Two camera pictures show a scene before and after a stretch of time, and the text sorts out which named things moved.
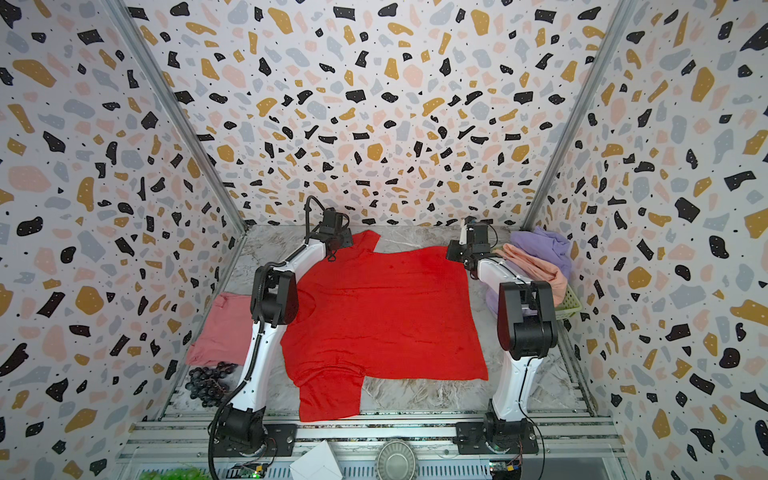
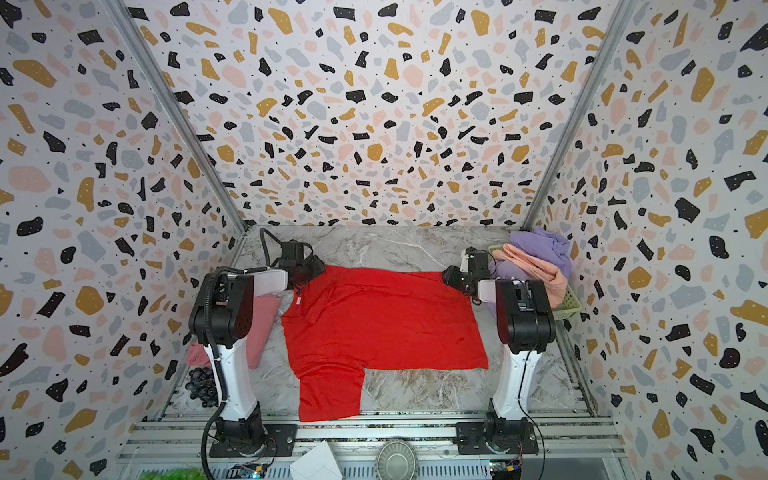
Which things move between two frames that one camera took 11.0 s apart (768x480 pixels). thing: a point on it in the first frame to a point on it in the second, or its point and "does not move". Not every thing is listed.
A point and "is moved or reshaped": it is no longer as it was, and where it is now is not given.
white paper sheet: [317, 463] does not move
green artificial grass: [176, 474] does not move
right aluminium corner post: [581, 115] does not move
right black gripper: [458, 252] to [455, 276]
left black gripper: [346, 239] to [314, 266]
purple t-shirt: [550, 247] does not move
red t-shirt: [378, 312] is moved or reshaped
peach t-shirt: [539, 269] does not move
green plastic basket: [570, 305] does not move
